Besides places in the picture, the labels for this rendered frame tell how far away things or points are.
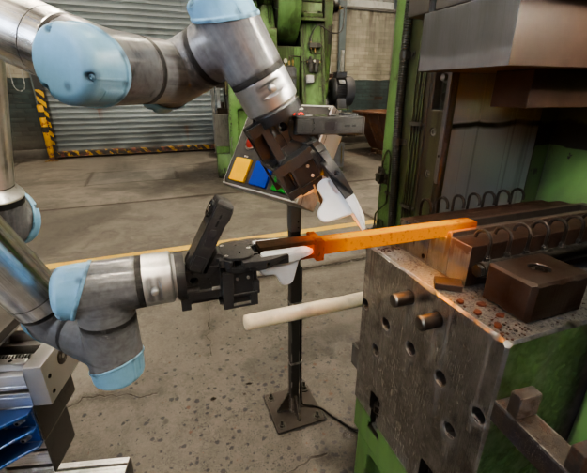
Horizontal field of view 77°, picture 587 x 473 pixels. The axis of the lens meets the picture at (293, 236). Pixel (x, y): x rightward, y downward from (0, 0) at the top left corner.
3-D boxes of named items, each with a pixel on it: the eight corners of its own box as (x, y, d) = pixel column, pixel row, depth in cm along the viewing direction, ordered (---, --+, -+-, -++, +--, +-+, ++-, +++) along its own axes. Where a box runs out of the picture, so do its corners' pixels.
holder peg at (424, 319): (422, 334, 62) (424, 321, 61) (412, 326, 64) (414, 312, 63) (442, 329, 63) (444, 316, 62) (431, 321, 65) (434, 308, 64)
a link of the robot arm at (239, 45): (194, 5, 48) (247, -33, 44) (239, 84, 53) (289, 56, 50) (166, 13, 42) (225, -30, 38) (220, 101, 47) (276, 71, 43)
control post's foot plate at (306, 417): (276, 437, 141) (276, 419, 137) (261, 395, 160) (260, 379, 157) (328, 421, 148) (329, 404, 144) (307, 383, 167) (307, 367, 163)
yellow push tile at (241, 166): (242, 182, 111) (250, 159, 111) (227, 178, 117) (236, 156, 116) (246, 184, 113) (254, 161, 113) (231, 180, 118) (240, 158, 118)
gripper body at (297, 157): (278, 192, 59) (238, 126, 53) (321, 163, 60) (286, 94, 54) (294, 205, 52) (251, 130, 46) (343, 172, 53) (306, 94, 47)
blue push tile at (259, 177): (264, 187, 105) (273, 163, 105) (247, 183, 110) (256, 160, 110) (268, 189, 106) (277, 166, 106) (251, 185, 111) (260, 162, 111)
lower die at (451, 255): (464, 286, 65) (472, 242, 62) (397, 245, 82) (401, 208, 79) (621, 253, 78) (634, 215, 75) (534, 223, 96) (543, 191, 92)
